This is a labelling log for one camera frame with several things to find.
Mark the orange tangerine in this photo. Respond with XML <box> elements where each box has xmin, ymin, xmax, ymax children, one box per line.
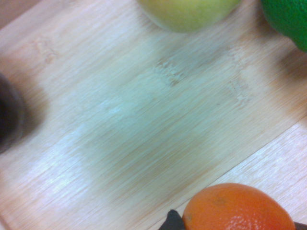
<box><xmin>181</xmin><ymin>183</ymin><xmax>296</xmax><ymax>230</ymax></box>

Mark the yellow-green apple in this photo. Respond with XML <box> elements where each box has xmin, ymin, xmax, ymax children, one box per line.
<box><xmin>138</xmin><ymin>0</ymin><xmax>242</xmax><ymax>34</ymax></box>

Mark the green lime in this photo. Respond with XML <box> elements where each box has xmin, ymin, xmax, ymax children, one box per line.
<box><xmin>260</xmin><ymin>0</ymin><xmax>307</xmax><ymax>54</ymax></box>

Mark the light wooden tray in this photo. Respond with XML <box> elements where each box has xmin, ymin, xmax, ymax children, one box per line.
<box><xmin>0</xmin><ymin>0</ymin><xmax>307</xmax><ymax>230</ymax></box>

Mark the dark avocado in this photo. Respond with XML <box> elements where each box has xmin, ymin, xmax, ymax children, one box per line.
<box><xmin>0</xmin><ymin>73</ymin><xmax>26</xmax><ymax>154</ymax></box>

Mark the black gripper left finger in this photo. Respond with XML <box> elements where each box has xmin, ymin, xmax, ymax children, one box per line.
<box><xmin>158</xmin><ymin>209</ymin><xmax>187</xmax><ymax>230</ymax></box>

